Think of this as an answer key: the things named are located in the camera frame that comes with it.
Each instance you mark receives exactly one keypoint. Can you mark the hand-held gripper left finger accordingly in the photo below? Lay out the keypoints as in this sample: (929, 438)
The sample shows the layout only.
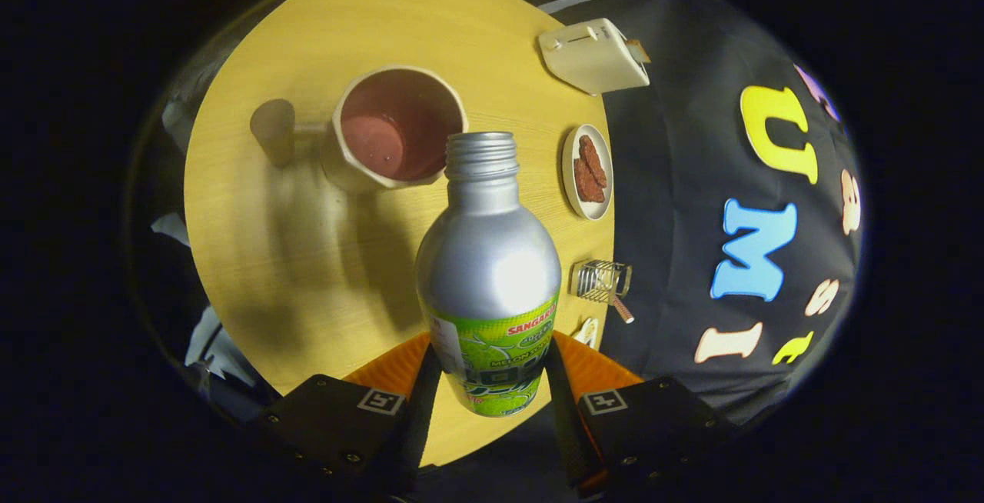
(415, 426)

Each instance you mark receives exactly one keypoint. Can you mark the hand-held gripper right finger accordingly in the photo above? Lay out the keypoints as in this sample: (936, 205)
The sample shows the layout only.
(563, 426)

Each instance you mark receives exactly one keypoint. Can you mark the silver juice bottle green label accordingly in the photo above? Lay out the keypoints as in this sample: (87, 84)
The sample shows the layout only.
(484, 257)

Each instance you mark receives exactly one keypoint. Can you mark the white divided seasoning dish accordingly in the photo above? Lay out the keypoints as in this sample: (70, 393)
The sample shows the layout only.
(588, 331)

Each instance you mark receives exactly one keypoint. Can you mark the pink stick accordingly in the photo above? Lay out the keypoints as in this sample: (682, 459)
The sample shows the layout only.
(623, 311)

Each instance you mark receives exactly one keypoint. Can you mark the wooden table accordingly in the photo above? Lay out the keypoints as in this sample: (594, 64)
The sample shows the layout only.
(307, 257)

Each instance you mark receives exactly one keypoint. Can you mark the black backdrop cloth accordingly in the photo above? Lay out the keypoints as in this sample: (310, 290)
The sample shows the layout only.
(676, 218)

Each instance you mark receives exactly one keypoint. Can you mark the white plate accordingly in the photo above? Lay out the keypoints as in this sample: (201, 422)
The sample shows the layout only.
(569, 180)

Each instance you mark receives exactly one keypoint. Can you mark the brown meat strips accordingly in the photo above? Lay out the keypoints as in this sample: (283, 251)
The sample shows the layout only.
(590, 172)

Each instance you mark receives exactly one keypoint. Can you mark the white toaster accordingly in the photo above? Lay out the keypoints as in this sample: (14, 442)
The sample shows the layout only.
(592, 61)

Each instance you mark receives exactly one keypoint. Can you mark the toast slice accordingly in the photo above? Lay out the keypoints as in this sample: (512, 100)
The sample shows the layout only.
(638, 51)

